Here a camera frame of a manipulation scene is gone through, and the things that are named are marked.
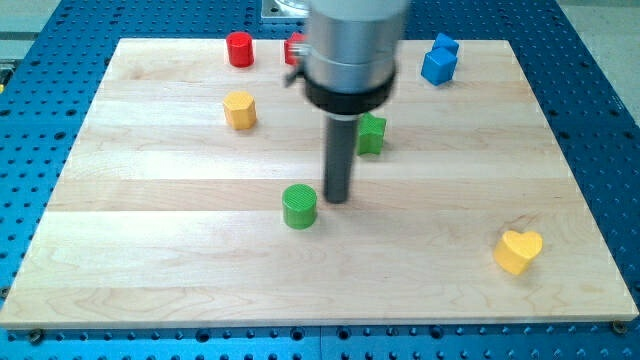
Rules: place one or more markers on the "blue cube block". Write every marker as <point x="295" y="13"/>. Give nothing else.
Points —
<point x="444" y="41"/>
<point x="438" y="66"/>

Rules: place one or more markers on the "red cylinder block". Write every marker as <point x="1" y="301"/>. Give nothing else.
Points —
<point x="240" y="49"/>

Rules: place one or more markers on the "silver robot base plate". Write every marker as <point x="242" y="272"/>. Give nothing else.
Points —
<point x="284" y="9"/>

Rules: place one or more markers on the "yellow hexagon block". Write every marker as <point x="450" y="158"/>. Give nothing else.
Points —
<point x="239" y="109"/>

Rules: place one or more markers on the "green cylinder block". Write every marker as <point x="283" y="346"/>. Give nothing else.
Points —
<point x="299" y="202"/>

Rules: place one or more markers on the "blue cube block rear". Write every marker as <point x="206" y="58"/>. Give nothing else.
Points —
<point x="444" y="41"/>

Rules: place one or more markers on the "blue cube block front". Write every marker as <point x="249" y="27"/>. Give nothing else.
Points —
<point x="438" y="66"/>

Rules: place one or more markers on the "wooden board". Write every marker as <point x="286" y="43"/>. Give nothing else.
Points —
<point x="165" y="216"/>

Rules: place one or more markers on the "yellow heart block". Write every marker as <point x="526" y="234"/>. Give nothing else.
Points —
<point x="515" y="251"/>

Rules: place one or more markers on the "red block behind arm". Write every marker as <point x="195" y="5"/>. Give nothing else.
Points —
<point x="291" y="48"/>

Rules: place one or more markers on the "green star block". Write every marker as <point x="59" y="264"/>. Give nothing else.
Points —
<point x="371" y="132"/>

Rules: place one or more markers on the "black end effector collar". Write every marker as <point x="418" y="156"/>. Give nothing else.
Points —
<point x="341" y="103"/>

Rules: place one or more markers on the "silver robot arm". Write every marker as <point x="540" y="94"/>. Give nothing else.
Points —
<point x="348" y="64"/>

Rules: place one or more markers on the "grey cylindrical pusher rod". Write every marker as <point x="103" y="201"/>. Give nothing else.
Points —
<point x="340" y="140"/>

